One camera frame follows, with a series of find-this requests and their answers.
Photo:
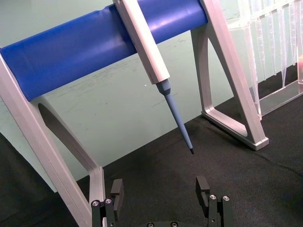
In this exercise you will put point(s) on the black table cloth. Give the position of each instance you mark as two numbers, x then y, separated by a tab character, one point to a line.
213	165

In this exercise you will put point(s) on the clear plastic pipette tip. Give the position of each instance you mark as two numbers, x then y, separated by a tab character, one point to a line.
264	52
284	59
273	47

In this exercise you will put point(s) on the grey stand with blue bar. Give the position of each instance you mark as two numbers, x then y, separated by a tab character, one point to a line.
71	49

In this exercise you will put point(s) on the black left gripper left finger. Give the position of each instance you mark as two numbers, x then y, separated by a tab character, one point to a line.
117	189

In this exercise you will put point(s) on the pale wall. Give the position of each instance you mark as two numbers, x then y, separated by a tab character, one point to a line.
106	106

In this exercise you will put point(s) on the white pipette with blue shaft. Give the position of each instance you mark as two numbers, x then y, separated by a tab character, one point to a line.
148	47

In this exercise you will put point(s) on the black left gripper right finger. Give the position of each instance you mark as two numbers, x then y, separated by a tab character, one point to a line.
202	186

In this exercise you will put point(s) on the clear plastic tip rack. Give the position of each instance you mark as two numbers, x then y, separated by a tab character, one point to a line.
274	99

